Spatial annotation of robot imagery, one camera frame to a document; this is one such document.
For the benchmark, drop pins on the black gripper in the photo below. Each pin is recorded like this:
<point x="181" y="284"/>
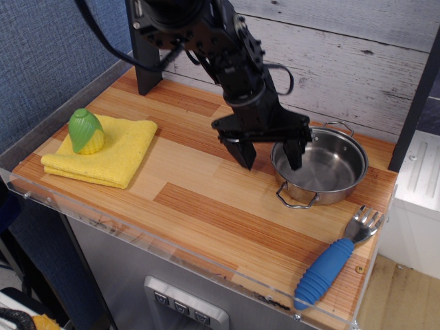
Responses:
<point x="259" y="117"/>

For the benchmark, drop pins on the silver button control panel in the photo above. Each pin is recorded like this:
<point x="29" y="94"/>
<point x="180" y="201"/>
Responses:
<point x="185" y="304"/>

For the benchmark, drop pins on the yellow object bottom left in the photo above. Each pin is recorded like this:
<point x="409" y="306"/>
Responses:
<point x="43" y="322"/>

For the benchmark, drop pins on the silver steel pot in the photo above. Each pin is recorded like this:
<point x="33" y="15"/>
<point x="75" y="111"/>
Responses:
<point x="333" y="164"/>

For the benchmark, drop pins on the black upright post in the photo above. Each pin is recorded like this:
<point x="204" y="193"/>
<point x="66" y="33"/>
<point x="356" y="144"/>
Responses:
<point x="419" y="101"/>
<point x="144" y="52"/>

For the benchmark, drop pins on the folded yellow cloth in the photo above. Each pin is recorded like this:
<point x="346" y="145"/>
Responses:
<point x="115" y="164"/>

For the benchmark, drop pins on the blue handled fork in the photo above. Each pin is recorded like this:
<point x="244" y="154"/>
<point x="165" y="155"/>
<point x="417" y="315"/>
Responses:
<point x="320" y="276"/>

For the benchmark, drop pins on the clear acrylic front guard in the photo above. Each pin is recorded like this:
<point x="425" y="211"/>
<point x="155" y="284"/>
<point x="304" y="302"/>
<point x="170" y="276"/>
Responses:
<point x="227" y="225"/>

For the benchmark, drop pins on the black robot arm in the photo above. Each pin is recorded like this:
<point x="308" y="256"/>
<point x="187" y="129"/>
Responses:
<point x="217" y="38"/>

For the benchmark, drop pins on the black left upright post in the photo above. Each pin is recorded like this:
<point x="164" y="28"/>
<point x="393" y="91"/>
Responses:
<point x="144" y="52"/>

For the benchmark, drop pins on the white box at right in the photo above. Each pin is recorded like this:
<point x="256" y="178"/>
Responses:
<point x="411" y="234"/>

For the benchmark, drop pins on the toy corn cob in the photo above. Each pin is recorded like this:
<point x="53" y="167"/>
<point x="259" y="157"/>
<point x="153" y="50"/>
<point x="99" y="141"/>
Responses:
<point x="86" y="132"/>

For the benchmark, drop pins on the black right upright post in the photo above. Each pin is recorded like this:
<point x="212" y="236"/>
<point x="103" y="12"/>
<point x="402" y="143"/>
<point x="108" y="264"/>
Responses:
<point x="419" y="101"/>

